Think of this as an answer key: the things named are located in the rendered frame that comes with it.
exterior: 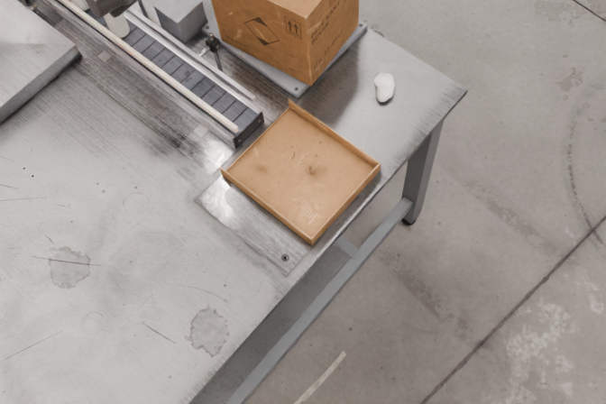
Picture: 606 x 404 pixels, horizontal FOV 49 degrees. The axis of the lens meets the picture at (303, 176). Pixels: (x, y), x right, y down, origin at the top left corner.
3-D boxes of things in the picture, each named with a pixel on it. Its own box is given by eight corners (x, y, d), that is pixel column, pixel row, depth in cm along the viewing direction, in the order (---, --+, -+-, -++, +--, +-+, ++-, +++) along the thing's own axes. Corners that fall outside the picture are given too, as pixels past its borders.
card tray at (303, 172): (221, 174, 165) (218, 167, 162) (289, 106, 173) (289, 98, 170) (312, 246, 155) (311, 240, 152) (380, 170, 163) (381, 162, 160)
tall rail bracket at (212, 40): (202, 83, 178) (189, 45, 164) (221, 66, 181) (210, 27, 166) (210, 89, 177) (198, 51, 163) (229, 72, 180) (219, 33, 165)
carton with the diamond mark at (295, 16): (221, 41, 182) (202, -32, 158) (270, -16, 191) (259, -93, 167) (312, 87, 173) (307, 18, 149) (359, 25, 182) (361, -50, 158)
